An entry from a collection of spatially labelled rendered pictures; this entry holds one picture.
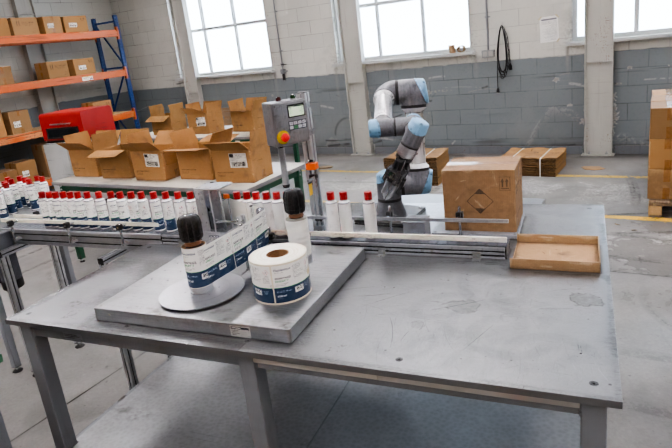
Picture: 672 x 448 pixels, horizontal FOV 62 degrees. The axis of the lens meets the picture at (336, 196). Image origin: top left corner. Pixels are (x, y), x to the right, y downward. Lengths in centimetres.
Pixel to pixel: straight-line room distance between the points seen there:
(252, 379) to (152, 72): 940
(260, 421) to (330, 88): 705
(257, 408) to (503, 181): 129
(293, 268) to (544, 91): 597
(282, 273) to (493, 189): 100
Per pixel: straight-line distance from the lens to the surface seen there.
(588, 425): 162
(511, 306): 191
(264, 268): 188
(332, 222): 242
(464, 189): 244
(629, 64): 739
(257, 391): 190
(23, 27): 965
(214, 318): 192
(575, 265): 215
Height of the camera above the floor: 171
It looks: 16 degrees down
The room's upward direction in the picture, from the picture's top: 7 degrees counter-clockwise
